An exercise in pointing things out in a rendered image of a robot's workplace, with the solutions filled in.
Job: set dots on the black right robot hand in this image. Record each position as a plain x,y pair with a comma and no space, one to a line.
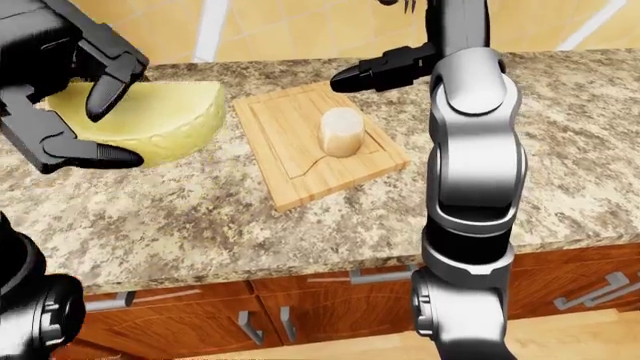
390,69

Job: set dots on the brown wooden cabinet front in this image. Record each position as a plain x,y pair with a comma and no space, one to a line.
565,277

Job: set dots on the wooden cutting board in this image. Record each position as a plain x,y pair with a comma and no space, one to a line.
305,157

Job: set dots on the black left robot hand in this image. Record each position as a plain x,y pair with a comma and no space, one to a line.
30,56

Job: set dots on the yellow half cheese wheel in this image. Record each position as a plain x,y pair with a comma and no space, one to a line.
170,116

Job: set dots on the brown wooden cabinet door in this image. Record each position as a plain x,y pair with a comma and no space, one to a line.
165,330
340,311

